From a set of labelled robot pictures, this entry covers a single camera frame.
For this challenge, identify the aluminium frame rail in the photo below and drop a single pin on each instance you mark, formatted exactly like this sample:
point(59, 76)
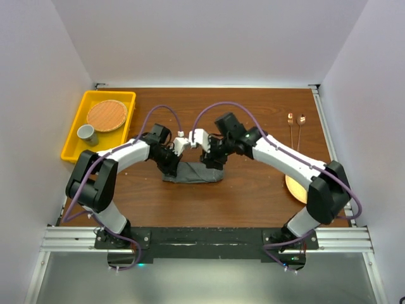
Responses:
point(345, 241)

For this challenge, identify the orange woven coaster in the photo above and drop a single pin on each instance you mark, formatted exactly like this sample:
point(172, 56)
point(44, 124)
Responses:
point(107, 116)

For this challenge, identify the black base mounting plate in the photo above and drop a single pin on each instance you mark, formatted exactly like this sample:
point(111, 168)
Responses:
point(205, 243)

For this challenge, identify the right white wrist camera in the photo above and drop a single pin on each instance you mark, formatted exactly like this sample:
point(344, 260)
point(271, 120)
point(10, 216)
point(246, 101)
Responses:
point(199, 138)

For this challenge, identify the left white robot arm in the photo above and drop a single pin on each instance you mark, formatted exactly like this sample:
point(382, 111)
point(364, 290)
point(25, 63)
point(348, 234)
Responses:
point(92, 182)

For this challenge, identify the grey ceramic cup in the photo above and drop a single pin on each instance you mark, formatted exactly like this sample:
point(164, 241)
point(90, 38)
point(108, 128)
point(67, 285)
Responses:
point(88, 135)

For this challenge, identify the golden round plate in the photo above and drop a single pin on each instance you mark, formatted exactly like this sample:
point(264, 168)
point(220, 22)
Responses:
point(296, 190)

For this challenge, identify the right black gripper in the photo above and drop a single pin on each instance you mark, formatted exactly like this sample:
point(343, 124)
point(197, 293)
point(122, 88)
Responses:
point(209, 158)

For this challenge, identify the grey cloth napkin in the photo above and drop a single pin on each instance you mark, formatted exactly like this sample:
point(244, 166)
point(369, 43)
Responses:
point(194, 173)

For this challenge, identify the rose gold fork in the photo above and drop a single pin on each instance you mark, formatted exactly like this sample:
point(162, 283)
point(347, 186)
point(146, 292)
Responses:
point(290, 121)

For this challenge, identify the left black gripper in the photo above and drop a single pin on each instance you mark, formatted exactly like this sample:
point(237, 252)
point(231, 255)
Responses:
point(171, 169)

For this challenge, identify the yellow plastic tray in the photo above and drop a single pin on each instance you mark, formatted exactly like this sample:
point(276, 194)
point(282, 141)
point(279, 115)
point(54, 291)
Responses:
point(74, 146)

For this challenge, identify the rose gold spoon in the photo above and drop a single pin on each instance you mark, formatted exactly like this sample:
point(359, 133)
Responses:
point(301, 120)

